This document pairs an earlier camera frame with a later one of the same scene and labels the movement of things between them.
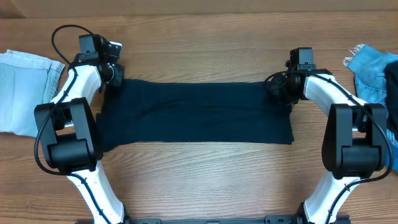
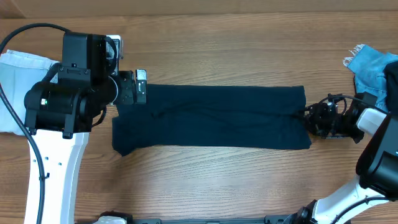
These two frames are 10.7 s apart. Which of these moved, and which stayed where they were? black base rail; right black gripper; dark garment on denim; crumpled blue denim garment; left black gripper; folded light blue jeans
Moved: right black gripper; left black gripper
Stayed: black base rail; dark garment on denim; folded light blue jeans; crumpled blue denim garment
